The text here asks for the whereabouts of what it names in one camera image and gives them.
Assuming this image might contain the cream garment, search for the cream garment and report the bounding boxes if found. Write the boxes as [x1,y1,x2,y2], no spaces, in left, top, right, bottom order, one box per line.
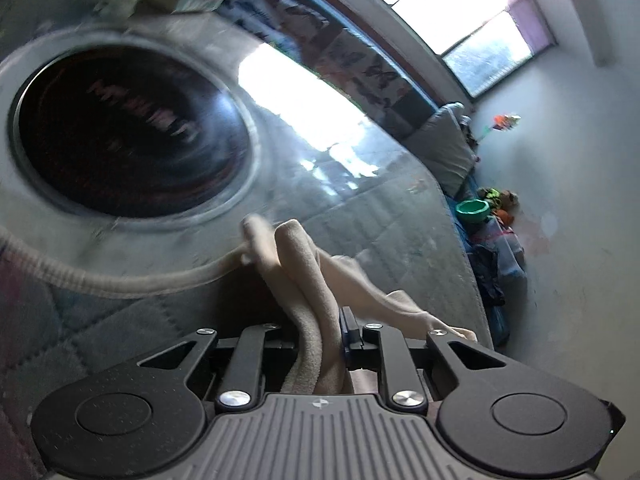
[0,215,478,396]

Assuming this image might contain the colourful pinwheel toy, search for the colourful pinwheel toy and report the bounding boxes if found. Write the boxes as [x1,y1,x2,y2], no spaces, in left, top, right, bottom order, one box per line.
[479,111,522,145]

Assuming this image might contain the small plush toy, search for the small plush toy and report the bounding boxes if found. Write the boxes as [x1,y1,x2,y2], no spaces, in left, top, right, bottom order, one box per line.
[459,114,482,162]

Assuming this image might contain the grey pillow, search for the grey pillow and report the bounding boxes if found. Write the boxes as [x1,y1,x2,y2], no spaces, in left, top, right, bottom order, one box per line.
[400,101,482,197]

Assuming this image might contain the grey quilted bedspread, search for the grey quilted bedspread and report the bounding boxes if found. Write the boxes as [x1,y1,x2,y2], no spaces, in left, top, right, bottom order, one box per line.
[0,0,497,480]

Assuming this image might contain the orange and green toys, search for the orange and green toys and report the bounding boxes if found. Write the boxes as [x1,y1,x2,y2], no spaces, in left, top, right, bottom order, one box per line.
[476,186,519,225]

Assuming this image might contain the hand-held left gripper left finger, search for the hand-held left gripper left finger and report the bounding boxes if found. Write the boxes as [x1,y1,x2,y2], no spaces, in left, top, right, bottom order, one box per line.
[137,324,301,408]

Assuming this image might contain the window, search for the window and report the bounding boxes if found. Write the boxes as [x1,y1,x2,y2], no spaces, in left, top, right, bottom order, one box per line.
[335,0,558,99]

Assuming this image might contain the pile of clothes and toys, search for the pile of clothes and toys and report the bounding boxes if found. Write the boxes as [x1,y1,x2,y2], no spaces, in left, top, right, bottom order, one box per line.
[452,175,512,347]

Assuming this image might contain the green bowl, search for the green bowl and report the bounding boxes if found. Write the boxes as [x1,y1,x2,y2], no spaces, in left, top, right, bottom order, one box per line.
[456,198,491,222]

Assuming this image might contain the butterfly print pillow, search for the butterfly print pillow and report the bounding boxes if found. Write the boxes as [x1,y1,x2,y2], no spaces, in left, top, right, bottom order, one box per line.
[325,27,418,113]
[227,0,333,46]

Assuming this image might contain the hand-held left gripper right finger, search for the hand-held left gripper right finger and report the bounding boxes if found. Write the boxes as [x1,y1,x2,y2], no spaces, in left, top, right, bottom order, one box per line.
[339,306,506,408]

